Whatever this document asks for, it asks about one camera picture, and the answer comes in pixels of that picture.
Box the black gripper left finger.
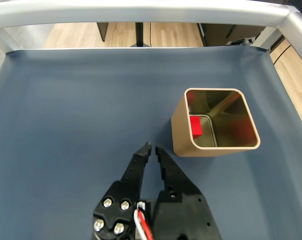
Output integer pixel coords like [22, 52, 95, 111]
[92, 141, 153, 240]

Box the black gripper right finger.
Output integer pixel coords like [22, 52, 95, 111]
[152, 145, 222, 240]

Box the red cube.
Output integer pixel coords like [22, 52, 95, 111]
[190, 116, 203, 139]

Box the gold square metal tin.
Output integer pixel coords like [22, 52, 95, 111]
[170, 87, 261, 158]

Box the dark blue table mat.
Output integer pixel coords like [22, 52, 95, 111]
[0, 46, 302, 240]

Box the black pole with round base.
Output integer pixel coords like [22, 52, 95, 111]
[130, 22, 151, 48]

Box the dark cabinet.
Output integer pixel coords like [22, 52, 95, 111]
[197, 22, 266, 47]

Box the red white black servo cable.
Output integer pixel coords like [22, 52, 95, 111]
[133, 202, 154, 240]

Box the silver metal table frame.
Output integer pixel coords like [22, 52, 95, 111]
[0, 0, 302, 141]

